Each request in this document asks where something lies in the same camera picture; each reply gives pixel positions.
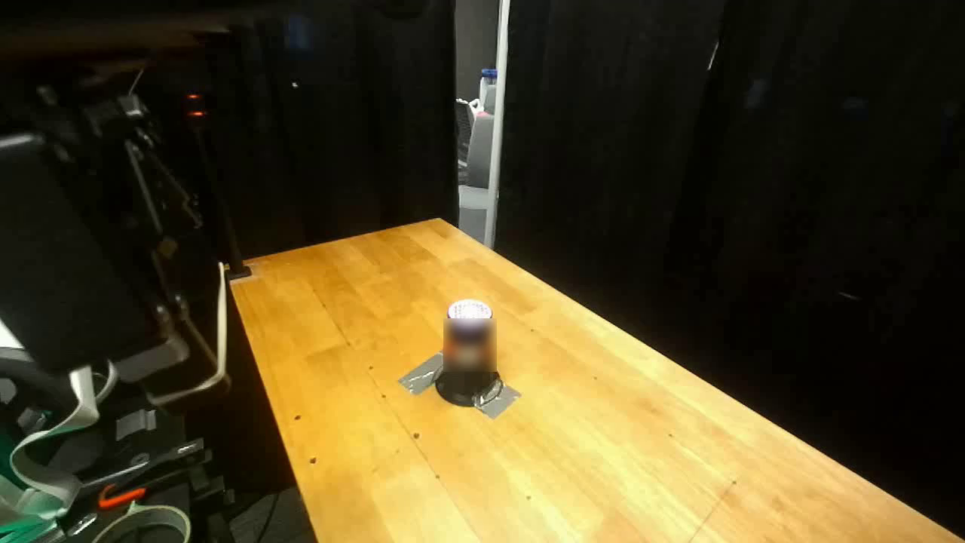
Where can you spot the plastic bottle with blue cap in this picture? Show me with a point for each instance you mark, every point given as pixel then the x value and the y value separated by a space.
pixel 490 92

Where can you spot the grey chair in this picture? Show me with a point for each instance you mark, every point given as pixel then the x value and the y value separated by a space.
pixel 478 146

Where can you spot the large black box housing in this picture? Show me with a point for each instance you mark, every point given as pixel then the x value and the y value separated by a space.
pixel 54 260

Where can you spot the green plastic part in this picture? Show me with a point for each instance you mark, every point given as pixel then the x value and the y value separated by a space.
pixel 19 503

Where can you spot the white post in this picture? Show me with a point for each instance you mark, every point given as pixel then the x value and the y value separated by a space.
pixel 501 122

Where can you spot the grey square coaster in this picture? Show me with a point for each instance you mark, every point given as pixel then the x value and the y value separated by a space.
pixel 495 404

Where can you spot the grey duct tape strip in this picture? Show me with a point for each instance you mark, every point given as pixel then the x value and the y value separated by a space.
pixel 421 374

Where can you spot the white cabinet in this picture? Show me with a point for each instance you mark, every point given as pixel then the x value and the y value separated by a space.
pixel 478 212

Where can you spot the black curtain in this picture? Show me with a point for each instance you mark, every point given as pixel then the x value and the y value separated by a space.
pixel 754 200
pixel 343 130

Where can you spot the grey metal bracket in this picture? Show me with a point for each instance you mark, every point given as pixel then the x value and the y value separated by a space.
pixel 152 359

